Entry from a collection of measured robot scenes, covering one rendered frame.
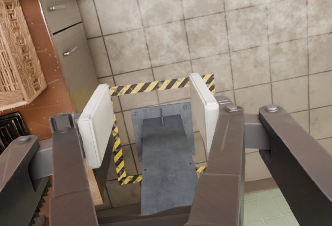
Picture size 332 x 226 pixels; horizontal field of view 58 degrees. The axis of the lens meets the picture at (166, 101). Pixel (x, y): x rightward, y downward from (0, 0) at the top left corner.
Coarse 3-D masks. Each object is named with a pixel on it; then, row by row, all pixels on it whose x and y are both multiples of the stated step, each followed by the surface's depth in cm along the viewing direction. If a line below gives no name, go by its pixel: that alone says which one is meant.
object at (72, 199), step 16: (64, 112) 15; (64, 128) 15; (64, 144) 14; (80, 144) 13; (64, 160) 12; (80, 160) 12; (64, 176) 11; (80, 176) 11; (64, 192) 10; (80, 192) 9; (64, 208) 8; (80, 208) 8; (64, 224) 8; (80, 224) 8; (96, 224) 8
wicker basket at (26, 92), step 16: (0, 0) 73; (16, 0) 82; (0, 16) 71; (16, 16) 80; (0, 32) 71; (16, 32) 85; (16, 48) 76; (32, 48) 86; (0, 64) 88; (16, 64) 75; (32, 64) 84; (0, 80) 89; (16, 80) 90; (32, 80) 83; (0, 96) 87; (16, 96) 85; (32, 96) 80; (0, 112) 77
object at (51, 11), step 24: (24, 0) 83; (48, 0) 93; (72, 0) 122; (48, 24) 87; (72, 24) 115; (0, 48) 87; (48, 48) 88; (72, 48) 104; (48, 72) 90; (72, 72) 103; (48, 96) 93; (72, 96) 96; (24, 120) 95; (48, 120) 96; (96, 168) 110; (48, 192) 105; (96, 192) 106
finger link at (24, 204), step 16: (16, 144) 14; (32, 144) 14; (0, 160) 13; (16, 160) 13; (0, 176) 12; (16, 176) 12; (0, 192) 10; (16, 192) 12; (32, 192) 13; (0, 208) 10; (16, 208) 12; (32, 208) 13; (0, 224) 10; (16, 224) 11
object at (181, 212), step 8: (176, 208) 9; (184, 208) 9; (104, 216) 9; (112, 216) 9; (120, 216) 9; (128, 216) 9; (136, 216) 9; (144, 216) 9; (152, 216) 9; (160, 216) 9; (168, 216) 9; (176, 216) 8; (184, 216) 8; (104, 224) 9; (112, 224) 8; (120, 224) 8; (128, 224) 8; (136, 224) 8; (144, 224) 8; (152, 224) 8; (160, 224) 8; (168, 224) 8; (176, 224) 8
